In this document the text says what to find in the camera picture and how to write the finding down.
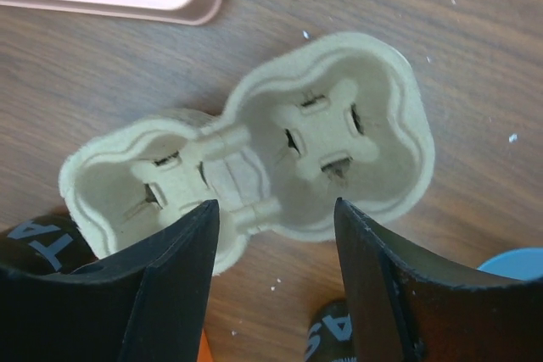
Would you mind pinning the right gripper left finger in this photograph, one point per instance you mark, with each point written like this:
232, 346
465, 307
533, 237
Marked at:
146, 302

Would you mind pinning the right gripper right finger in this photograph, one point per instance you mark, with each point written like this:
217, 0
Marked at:
407, 303

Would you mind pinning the orange paper bag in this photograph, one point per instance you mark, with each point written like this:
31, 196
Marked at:
204, 354

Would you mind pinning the dark coffee cup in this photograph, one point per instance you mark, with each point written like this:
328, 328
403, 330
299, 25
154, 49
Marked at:
44, 245
329, 338

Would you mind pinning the cardboard cup carrier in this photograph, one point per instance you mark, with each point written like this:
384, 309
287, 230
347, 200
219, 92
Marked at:
340, 117

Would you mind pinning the light blue straw holder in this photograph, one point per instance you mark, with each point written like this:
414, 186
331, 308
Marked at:
522, 264

